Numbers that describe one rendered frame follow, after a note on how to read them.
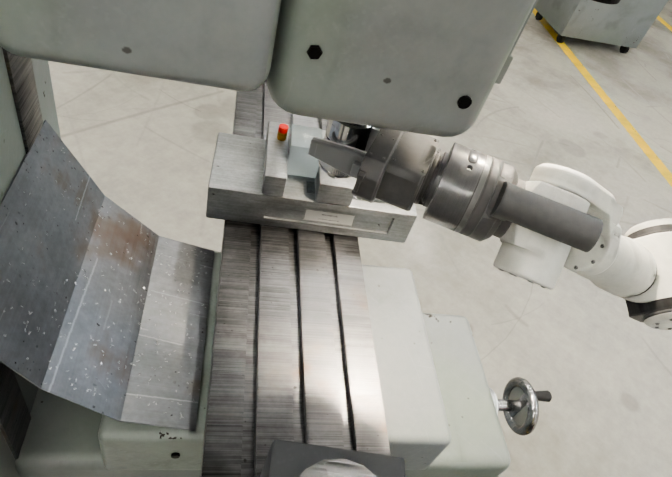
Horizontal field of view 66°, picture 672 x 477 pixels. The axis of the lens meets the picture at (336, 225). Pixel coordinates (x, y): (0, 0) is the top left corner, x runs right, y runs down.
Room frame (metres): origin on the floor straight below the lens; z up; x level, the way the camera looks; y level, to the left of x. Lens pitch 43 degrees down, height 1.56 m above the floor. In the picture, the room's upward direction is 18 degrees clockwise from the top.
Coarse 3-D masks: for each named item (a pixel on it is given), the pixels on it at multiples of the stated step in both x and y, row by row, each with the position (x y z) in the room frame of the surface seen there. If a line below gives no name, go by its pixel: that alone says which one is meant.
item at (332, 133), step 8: (328, 128) 0.47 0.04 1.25; (336, 128) 0.46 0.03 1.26; (328, 136) 0.46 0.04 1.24; (336, 136) 0.46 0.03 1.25; (344, 136) 0.46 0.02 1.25; (352, 136) 0.46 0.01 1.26; (360, 136) 0.46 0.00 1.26; (368, 136) 0.47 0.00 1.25; (344, 144) 0.46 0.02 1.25; (352, 144) 0.46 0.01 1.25; (360, 144) 0.46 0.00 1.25; (328, 168) 0.46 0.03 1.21; (336, 176) 0.46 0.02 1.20; (344, 176) 0.46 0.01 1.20
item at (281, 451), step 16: (272, 448) 0.19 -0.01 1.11; (288, 448) 0.19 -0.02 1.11; (304, 448) 0.20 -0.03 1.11; (320, 448) 0.20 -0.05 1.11; (336, 448) 0.21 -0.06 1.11; (272, 464) 0.18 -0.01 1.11; (288, 464) 0.18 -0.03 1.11; (304, 464) 0.18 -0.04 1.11; (320, 464) 0.18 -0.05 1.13; (336, 464) 0.19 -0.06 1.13; (352, 464) 0.19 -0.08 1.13; (368, 464) 0.20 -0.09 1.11; (384, 464) 0.21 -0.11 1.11; (400, 464) 0.21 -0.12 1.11
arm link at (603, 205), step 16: (544, 176) 0.46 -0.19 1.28; (560, 176) 0.46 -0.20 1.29; (576, 176) 0.46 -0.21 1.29; (576, 192) 0.45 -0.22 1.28; (592, 192) 0.46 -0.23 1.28; (608, 192) 0.48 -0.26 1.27; (592, 208) 0.48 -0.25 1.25; (608, 208) 0.47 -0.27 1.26; (608, 224) 0.47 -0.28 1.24; (608, 240) 0.47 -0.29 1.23; (576, 256) 0.47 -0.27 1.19; (592, 256) 0.46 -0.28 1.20; (608, 256) 0.46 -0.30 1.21; (576, 272) 0.46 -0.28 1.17; (592, 272) 0.46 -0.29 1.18
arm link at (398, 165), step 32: (384, 128) 0.49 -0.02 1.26; (384, 160) 0.43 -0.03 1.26; (416, 160) 0.45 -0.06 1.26; (448, 160) 0.45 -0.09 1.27; (480, 160) 0.46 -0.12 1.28; (352, 192) 0.42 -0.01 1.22; (384, 192) 0.43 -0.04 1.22; (416, 192) 0.43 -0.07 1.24; (448, 192) 0.42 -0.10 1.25; (480, 192) 0.43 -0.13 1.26; (448, 224) 0.42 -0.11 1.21
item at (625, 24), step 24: (552, 0) 4.98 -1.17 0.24; (576, 0) 4.71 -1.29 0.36; (624, 0) 4.82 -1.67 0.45; (648, 0) 4.90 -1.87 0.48; (552, 24) 4.83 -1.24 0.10; (576, 24) 4.70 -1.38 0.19; (600, 24) 4.78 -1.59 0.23; (624, 24) 4.87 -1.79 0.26; (648, 24) 4.96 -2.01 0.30; (624, 48) 4.99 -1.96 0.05
